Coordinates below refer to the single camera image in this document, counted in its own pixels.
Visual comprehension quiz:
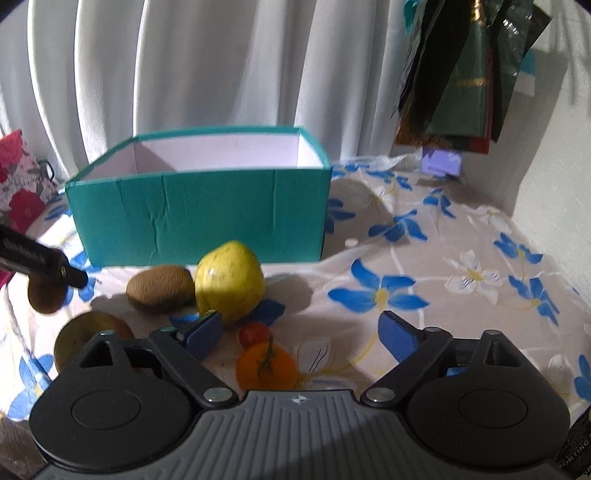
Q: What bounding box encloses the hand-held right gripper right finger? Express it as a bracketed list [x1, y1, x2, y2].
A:
[359, 311, 525, 408]

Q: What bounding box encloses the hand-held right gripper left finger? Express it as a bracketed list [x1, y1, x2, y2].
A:
[79, 310, 239, 409]

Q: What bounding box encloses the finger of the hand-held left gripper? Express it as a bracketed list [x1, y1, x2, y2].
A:
[0, 224, 89, 289]

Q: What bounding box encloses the brown kiwi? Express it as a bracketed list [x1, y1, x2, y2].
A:
[126, 264, 196, 313]
[27, 273, 66, 315]

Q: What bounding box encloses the small red tomato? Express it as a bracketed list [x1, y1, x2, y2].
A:
[239, 322, 273, 349]

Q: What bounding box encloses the yellow apple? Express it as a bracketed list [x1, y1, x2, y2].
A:
[194, 240, 267, 324]

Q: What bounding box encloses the orange tangerine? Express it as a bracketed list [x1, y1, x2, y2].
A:
[235, 339, 298, 392]

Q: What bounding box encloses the teal cardboard box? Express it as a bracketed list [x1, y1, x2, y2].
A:
[65, 126, 333, 267]

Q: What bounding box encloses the blue floral tablecloth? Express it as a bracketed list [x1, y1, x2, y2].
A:
[0, 157, 591, 425]

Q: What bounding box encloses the purple box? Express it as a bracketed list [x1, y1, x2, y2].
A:
[422, 148, 463, 179]

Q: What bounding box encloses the black printed packet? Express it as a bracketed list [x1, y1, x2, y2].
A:
[556, 415, 591, 480]

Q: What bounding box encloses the dark plastic bag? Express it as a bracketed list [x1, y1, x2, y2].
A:
[392, 0, 462, 146]

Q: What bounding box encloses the white curtain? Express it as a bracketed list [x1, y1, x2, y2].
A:
[0, 0, 419, 188]

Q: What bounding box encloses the black glossy bag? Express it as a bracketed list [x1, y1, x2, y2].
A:
[489, 0, 553, 142]

